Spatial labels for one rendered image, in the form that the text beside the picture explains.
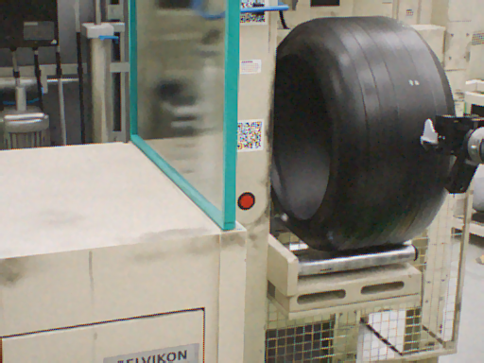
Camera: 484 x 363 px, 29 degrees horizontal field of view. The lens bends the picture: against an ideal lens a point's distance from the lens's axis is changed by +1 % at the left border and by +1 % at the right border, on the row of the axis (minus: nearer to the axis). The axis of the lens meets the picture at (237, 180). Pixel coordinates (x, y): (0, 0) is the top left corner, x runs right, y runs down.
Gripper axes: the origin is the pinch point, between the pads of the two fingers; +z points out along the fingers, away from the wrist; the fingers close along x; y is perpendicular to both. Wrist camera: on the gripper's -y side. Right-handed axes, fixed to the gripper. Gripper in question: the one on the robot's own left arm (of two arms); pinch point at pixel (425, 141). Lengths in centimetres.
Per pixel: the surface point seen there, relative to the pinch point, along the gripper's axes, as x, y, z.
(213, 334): 67, -20, -45
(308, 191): 5, -21, 50
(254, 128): 32.4, 2.3, 20.9
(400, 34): -1.9, 22.8, 15.3
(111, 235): 82, -2, -44
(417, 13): -254, 18, 413
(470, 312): -123, -106, 153
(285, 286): 27.6, -34.6, 14.7
